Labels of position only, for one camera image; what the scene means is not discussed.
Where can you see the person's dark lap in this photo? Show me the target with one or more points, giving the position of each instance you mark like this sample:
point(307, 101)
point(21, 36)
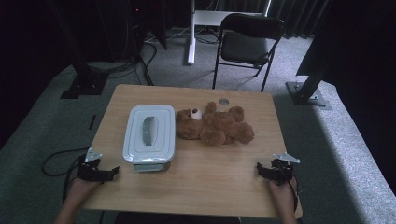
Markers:
point(177, 218)

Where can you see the white table in background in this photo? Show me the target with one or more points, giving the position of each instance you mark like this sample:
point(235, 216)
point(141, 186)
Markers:
point(199, 18)

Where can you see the black folding chair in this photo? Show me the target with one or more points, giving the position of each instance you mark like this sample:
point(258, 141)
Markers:
point(246, 46)

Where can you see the brown teddy bear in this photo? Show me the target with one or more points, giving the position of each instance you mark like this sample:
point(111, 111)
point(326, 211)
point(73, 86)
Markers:
point(214, 126)

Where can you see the dark curtain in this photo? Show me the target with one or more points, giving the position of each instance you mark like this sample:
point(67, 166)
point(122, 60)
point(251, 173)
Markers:
point(361, 62)

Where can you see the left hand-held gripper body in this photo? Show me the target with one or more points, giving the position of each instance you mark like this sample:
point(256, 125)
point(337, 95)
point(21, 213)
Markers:
point(90, 172)

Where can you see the person's right hand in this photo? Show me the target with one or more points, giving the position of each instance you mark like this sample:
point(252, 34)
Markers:
point(281, 196)

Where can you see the black metal stand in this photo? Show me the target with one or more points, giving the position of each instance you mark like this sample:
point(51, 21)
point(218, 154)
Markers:
point(84, 77)
point(306, 90)

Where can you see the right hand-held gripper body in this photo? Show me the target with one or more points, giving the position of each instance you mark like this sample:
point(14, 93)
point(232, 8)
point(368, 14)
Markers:
point(281, 171)

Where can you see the pale blue box lid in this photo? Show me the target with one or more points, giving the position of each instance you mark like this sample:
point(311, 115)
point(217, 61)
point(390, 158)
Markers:
point(150, 133)

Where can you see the person's left hand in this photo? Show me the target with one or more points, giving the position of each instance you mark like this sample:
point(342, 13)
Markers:
point(82, 191)

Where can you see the small black floor strip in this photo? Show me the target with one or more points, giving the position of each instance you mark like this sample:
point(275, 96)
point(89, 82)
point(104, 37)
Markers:
point(92, 122)

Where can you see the round grey table grommet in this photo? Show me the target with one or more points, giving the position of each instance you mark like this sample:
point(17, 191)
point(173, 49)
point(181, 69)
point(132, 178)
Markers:
point(223, 101)

